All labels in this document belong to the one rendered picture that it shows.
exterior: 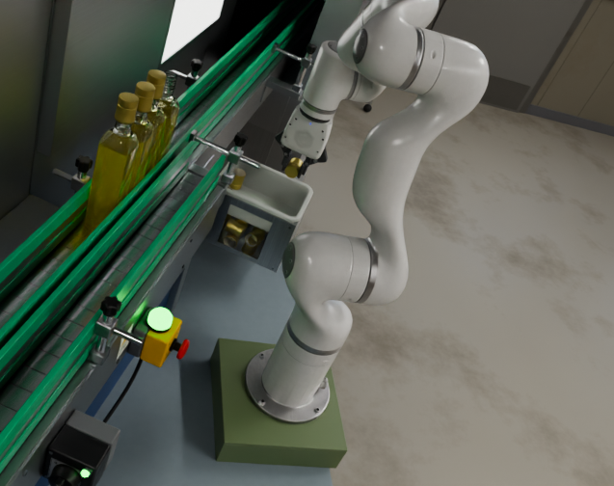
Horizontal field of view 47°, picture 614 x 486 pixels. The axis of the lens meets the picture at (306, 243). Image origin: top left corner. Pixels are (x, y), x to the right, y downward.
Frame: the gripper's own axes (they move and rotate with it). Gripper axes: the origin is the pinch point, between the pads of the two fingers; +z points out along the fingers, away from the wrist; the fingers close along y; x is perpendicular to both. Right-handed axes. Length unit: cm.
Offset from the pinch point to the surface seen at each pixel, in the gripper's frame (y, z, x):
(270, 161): -16, 46, 69
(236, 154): -11.2, -5.6, -15.0
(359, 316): 41, 110, 87
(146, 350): -6, 11, -61
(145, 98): -25, -24, -39
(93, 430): -5, 6, -83
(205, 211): -11.2, 3.1, -27.0
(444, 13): 20, 59, 358
